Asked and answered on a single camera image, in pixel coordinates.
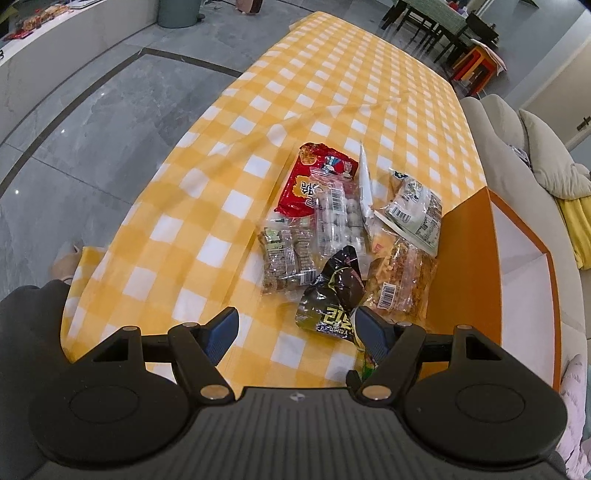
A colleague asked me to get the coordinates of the clear packet of brown nut bars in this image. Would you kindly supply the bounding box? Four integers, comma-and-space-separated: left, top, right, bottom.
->
257, 216, 317, 297

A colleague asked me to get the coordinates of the black dining chair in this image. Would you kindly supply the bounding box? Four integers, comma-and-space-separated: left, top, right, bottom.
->
465, 11, 500, 48

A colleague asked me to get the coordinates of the white and green snack packet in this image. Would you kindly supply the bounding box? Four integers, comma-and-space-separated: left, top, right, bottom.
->
373, 168, 443, 257

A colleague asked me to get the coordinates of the pink fleece clothing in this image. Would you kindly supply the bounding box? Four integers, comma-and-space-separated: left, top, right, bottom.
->
556, 353, 591, 480

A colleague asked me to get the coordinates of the beige sofa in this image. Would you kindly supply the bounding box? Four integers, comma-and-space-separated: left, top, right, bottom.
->
459, 94, 591, 398

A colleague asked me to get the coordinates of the white marble counter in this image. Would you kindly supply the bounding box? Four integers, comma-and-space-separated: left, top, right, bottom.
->
0, 0, 158, 145

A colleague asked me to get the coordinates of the clear packet of orange crisps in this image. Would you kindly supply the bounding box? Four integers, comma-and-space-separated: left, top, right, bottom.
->
364, 226, 439, 320

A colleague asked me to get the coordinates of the orange stool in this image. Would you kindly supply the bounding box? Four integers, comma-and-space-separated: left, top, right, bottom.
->
450, 45, 498, 96

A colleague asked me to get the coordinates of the yellow blanket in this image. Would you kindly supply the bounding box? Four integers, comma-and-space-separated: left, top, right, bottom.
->
556, 194, 591, 271

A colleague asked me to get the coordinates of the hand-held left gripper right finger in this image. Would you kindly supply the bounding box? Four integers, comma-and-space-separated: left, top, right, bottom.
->
355, 306, 519, 403

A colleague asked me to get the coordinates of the black snack packet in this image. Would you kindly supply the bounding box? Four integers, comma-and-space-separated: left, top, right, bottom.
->
295, 246, 369, 348

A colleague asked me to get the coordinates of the row of packets on counter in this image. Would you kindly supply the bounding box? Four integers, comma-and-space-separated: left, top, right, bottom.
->
20, 4, 71, 34

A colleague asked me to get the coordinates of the red snack packet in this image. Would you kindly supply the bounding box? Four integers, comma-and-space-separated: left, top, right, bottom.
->
274, 142, 360, 217

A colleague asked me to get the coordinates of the beige slipper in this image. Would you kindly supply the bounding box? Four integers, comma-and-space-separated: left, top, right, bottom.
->
50, 242, 85, 280

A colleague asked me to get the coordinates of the beige cushion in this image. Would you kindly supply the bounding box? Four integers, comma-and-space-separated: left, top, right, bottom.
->
519, 108, 591, 200

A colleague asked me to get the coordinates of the white slim stick snack packet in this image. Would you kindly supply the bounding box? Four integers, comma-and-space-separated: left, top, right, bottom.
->
359, 141, 385, 232

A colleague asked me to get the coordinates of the dark grey clothing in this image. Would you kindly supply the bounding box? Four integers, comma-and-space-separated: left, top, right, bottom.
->
0, 279, 73, 480

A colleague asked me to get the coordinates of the orange cardboard box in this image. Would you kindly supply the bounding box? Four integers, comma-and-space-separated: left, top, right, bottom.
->
425, 186, 567, 394

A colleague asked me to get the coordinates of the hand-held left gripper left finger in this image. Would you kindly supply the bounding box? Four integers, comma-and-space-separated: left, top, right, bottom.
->
69, 307, 240, 404

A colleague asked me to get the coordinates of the clear packet of round candies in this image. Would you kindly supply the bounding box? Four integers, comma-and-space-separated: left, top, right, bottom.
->
308, 173, 369, 257

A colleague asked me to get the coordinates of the yellow checkered tablecloth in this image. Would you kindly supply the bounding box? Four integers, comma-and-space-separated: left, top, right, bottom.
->
60, 11, 491, 394

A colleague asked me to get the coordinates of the grey bin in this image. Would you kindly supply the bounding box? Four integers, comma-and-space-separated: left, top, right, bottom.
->
158, 0, 203, 30

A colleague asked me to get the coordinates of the dining table with green cloth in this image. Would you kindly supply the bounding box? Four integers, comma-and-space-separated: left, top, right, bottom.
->
392, 0, 470, 34

